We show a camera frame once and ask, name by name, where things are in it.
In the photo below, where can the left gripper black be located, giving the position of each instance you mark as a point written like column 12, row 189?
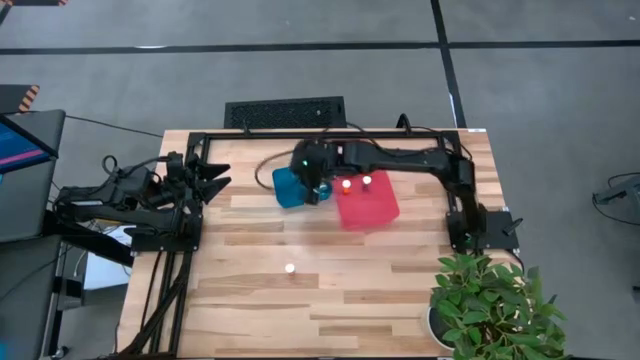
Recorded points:
column 186, row 177

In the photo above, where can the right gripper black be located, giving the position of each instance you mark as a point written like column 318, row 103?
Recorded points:
column 312, row 160

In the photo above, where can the narrow amber pill bottle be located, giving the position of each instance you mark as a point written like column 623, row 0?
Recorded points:
column 346, row 185

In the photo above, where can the clear bottle with green pills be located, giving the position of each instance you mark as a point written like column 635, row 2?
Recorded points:
column 366, row 179

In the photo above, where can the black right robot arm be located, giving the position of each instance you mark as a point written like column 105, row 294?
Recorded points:
column 400, row 157

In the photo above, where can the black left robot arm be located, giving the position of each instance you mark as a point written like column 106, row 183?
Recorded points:
column 115, row 205

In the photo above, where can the blue plastic bin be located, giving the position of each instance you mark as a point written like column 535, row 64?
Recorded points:
column 285, row 192

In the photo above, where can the pink plastic bin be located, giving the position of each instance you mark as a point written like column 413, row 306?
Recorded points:
column 370, row 210

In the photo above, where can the black perforated panel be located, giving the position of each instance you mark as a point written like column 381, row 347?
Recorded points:
column 285, row 112

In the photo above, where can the white box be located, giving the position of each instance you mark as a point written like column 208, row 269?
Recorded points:
column 105, row 272

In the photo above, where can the blue lit screen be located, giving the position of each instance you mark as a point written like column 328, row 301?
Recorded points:
column 20, row 147

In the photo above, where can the green potted plant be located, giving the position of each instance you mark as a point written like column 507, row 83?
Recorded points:
column 480, row 300

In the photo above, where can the black mat with hazard stripes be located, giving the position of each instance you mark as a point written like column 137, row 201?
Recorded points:
column 10, row 98

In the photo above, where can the grey cabinet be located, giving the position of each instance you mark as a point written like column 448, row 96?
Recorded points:
column 25, row 300

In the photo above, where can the grey stand base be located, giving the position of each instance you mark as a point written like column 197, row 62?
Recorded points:
column 620, row 192

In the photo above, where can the black aluminium table frame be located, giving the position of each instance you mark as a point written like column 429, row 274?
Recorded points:
column 250, row 135

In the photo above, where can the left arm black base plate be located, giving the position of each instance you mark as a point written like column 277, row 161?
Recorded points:
column 165, row 243

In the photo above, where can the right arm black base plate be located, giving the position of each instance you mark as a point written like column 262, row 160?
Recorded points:
column 500, row 231

